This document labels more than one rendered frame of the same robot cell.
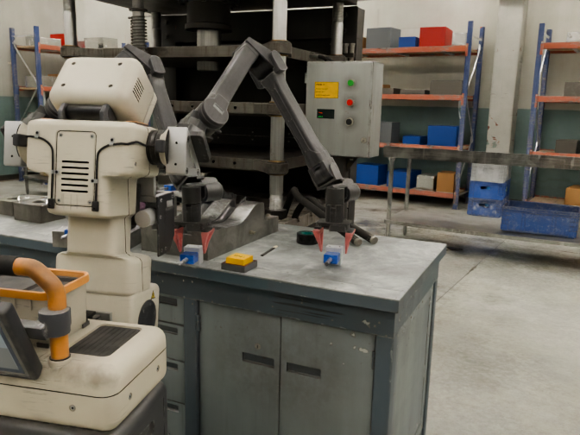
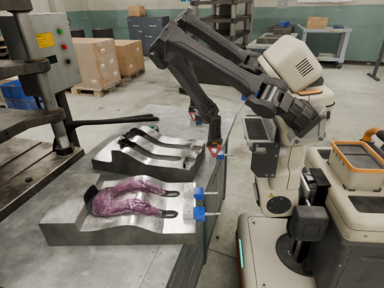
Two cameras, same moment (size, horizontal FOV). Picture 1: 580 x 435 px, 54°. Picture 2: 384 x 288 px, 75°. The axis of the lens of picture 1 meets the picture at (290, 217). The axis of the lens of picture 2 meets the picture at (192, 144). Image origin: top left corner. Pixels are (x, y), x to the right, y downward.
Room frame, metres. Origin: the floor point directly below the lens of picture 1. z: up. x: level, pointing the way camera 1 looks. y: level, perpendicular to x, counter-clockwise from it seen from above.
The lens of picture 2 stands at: (1.91, 1.35, 1.51)
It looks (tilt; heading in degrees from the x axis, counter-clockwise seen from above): 30 degrees down; 264
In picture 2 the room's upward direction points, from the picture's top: 2 degrees counter-clockwise
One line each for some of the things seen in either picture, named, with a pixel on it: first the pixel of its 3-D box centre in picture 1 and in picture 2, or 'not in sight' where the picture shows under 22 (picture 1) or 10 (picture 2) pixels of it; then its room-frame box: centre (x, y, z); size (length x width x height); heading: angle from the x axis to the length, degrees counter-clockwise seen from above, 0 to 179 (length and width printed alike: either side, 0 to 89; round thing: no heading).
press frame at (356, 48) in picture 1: (250, 167); not in sight; (3.48, 0.25, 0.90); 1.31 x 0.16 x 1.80; 65
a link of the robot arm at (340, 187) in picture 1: (336, 195); not in sight; (1.73, -0.14, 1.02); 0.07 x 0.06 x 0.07; 141
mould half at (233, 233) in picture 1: (215, 221); (149, 151); (2.01, 0.27, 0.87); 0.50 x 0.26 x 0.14; 155
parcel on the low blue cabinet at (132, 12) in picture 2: not in sight; (136, 11); (2.50, -7.23, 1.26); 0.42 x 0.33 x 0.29; 149
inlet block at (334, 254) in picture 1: (330, 258); (200, 120); (1.69, -0.13, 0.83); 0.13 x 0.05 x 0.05; 164
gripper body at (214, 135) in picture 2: (192, 214); (214, 132); (1.69, 0.30, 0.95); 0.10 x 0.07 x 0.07; 79
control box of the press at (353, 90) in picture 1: (337, 228); (70, 138); (2.55, -0.22, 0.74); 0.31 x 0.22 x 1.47; 65
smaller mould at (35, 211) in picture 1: (47, 209); not in sight; (2.32, 1.01, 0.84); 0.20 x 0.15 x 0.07; 155
